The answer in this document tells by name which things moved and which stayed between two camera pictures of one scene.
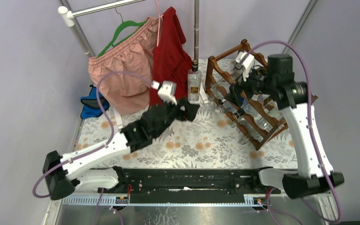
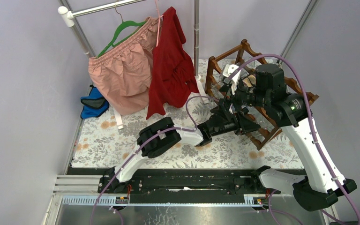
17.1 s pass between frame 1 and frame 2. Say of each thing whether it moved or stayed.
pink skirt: stayed
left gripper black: moved
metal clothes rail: stayed
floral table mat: stayed
